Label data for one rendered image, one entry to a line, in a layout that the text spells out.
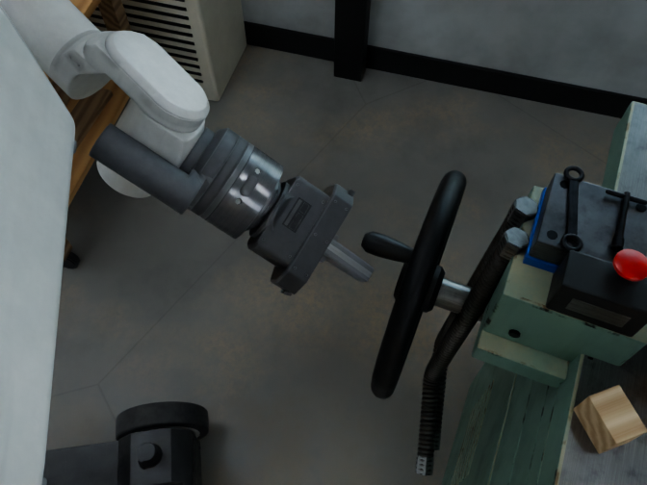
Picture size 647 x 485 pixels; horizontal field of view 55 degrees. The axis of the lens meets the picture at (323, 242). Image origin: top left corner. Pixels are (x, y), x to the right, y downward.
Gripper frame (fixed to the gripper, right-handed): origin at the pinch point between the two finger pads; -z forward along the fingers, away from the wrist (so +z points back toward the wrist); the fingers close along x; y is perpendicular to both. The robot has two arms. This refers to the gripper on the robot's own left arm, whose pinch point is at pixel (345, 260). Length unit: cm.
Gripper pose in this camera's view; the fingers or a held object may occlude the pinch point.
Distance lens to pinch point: 64.9
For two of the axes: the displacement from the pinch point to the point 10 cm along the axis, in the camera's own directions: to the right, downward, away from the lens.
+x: -5.1, 8.4, -1.8
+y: 3.2, -0.1, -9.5
